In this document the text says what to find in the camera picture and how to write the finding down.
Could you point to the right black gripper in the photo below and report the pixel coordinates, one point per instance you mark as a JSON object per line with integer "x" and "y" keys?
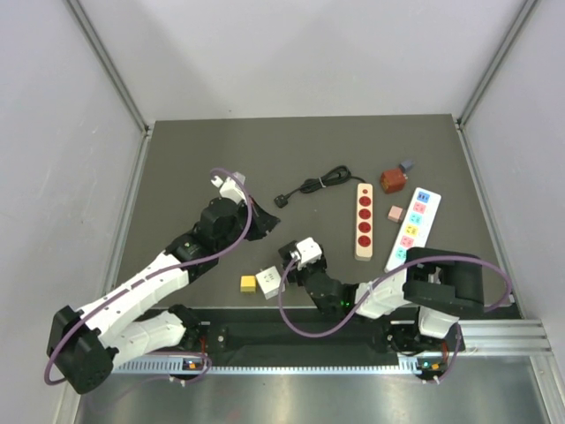
{"x": 294, "y": 273}

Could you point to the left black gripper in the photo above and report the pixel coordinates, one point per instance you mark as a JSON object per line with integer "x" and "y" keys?
{"x": 262, "y": 221}

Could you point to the white adapter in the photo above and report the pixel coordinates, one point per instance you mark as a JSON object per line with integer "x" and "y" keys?
{"x": 269, "y": 281}

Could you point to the yellow USB charger plug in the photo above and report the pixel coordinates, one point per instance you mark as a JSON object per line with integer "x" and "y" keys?
{"x": 248, "y": 284}

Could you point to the white red power strip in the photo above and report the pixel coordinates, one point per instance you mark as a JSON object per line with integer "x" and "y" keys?
{"x": 364, "y": 223}

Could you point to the pink USB charger plug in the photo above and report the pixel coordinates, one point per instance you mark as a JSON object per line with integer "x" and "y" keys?
{"x": 396, "y": 214}

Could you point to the white multi-socket power strip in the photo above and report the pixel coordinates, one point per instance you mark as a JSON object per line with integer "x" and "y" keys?
{"x": 416, "y": 226}

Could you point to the red koi fish adapter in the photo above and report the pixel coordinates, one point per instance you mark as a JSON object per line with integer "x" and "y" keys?
{"x": 393, "y": 180}

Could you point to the grey USB-C charger plug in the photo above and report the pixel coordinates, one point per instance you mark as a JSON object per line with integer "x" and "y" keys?
{"x": 406, "y": 165}

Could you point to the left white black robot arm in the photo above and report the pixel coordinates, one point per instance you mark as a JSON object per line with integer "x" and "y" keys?
{"x": 86, "y": 344}

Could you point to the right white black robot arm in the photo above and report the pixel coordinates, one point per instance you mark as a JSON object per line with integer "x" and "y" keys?
{"x": 445, "y": 286}

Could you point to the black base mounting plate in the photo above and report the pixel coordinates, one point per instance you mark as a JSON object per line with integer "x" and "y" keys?
{"x": 230, "y": 330}

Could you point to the grey slotted cable duct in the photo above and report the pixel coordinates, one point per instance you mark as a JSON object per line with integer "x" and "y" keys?
{"x": 191, "y": 365}

